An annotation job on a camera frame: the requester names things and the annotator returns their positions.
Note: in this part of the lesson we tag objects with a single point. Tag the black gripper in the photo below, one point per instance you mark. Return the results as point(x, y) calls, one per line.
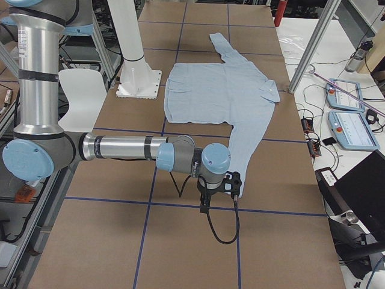
point(207, 193)

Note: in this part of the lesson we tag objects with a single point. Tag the light blue button-up shirt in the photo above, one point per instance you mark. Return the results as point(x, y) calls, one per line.
point(234, 91)

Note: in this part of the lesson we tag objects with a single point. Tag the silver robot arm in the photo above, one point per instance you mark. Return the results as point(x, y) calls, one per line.
point(41, 146)

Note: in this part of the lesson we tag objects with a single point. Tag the black laptop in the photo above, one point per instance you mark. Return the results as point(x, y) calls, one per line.
point(360, 190)

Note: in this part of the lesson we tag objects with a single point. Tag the near teach pendant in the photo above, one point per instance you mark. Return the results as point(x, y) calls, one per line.
point(351, 131)

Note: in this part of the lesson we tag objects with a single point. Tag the teach pendant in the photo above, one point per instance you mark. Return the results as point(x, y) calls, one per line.
point(351, 131)
point(341, 101)

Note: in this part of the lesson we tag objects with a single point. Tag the white plastic chair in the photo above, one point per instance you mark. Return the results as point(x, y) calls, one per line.
point(86, 93)

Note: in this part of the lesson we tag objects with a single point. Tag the far teach pendant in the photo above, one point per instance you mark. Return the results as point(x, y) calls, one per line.
point(341, 101)

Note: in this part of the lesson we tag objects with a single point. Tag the purple reacher stick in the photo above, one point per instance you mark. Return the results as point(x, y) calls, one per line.
point(348, 93)

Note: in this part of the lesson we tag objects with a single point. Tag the clear plastic bag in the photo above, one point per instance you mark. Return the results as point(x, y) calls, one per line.
point(292, 46)

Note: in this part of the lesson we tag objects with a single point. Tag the orange box under table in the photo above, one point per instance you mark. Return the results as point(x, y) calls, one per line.
point(24, 194)

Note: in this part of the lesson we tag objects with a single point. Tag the water bottle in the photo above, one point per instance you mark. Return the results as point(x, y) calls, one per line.
point(358, 57)

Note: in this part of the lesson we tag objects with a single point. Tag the red cylinder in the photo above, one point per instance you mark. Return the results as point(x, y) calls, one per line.
point(280, 12)

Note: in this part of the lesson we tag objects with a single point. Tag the black camera mount wrist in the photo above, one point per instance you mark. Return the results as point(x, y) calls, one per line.
point(231, 184)

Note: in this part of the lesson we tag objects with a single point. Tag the white central column mount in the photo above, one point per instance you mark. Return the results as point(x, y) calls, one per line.
point(137, 79)

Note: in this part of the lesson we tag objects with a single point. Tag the aluminium frame post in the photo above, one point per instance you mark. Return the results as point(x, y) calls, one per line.
point(319, 31)

